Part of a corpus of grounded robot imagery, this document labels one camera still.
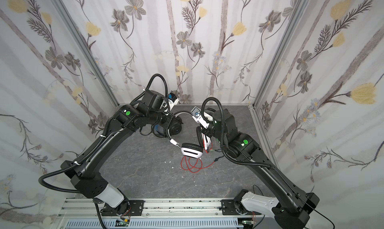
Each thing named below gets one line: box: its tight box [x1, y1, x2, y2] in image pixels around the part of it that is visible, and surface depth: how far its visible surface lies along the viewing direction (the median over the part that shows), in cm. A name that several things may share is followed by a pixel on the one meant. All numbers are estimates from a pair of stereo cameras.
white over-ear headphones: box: [166, 111, 205, 159], surface depth 63 cm
